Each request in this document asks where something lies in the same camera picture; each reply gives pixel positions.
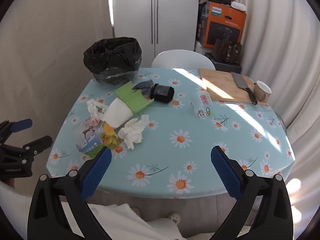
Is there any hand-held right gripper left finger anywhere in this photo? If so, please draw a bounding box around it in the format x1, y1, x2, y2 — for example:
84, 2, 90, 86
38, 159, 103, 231
27, 145, 113, 240

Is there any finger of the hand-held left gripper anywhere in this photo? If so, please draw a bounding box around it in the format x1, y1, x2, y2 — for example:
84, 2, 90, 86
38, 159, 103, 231
15, 135, 53, 161
0, 119, 33, 143

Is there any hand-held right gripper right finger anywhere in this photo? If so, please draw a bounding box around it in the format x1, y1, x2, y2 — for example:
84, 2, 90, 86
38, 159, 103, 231
210, 145, 293, 240

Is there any yellow snack packet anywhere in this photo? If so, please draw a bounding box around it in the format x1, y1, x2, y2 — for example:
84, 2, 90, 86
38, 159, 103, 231
100, 122, 122, 149

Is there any pink white packet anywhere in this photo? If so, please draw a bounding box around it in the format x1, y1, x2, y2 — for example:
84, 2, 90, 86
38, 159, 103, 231
82, 117, 102, 140

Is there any white tissue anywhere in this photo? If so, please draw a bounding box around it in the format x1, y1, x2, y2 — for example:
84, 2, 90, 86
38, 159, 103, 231
87, 99, 110, 118
117, 115, 150, 150

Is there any white paper cup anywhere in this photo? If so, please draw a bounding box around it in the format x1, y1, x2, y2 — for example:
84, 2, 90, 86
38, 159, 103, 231
103, 97, 133, 130

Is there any clear plastic cup red print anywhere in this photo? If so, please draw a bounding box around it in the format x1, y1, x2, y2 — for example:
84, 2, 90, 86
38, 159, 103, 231
190, 91, 213, 119

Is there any dark grey plastic wrapper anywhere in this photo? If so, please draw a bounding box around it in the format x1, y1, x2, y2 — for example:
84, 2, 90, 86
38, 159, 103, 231
132, 79, 155, 96

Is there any black bag roll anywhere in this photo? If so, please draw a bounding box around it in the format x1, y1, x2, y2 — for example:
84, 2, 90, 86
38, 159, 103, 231
150, 83, 175, 103

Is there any bin with black bag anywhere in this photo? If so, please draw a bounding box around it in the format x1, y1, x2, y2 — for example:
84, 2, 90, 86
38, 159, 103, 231
83, 37, 142, 84

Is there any person's white robe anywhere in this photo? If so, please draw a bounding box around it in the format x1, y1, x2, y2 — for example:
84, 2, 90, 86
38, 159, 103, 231
60, 202, 187, 240

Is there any white slipper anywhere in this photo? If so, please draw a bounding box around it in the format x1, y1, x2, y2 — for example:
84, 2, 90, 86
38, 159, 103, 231
166, 211, 182, 224

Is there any green small cup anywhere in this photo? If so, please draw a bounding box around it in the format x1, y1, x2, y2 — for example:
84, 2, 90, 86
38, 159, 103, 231
115, 81, 155, 113

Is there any beige mug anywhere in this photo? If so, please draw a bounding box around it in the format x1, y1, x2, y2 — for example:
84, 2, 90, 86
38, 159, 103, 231
253, 81, 272, 102

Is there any wooden cutting board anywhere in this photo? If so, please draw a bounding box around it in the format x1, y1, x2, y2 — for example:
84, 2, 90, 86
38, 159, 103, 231
198, 68, 270, 105

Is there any grey suitcase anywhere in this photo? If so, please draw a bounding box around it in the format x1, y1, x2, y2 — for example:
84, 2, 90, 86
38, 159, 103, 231
204, 52, 242, 74

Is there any white chair back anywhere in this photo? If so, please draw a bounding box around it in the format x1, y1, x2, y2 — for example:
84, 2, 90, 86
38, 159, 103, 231
152, 50, 216, 70

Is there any brown handbag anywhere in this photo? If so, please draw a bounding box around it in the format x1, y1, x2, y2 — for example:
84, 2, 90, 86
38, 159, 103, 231
212, 39, 242, 64

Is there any white curtain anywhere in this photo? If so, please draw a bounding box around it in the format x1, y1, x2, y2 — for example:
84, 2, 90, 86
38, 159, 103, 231
232, 0, 320, 205

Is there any orange cardboard box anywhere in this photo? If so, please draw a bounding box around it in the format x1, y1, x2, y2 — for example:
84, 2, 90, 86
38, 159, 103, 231
196, 1, 247, 48

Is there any white wardrobe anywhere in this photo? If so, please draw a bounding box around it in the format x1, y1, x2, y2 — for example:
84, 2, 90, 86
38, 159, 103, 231
108, 0, 200, 68

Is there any white pouch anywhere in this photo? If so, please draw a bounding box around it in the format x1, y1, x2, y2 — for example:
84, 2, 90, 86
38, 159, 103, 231
230, 1, 246, 12

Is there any cleaver with black handle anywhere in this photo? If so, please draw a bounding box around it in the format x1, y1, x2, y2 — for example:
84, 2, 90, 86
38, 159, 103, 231
230, 72, 258, 105

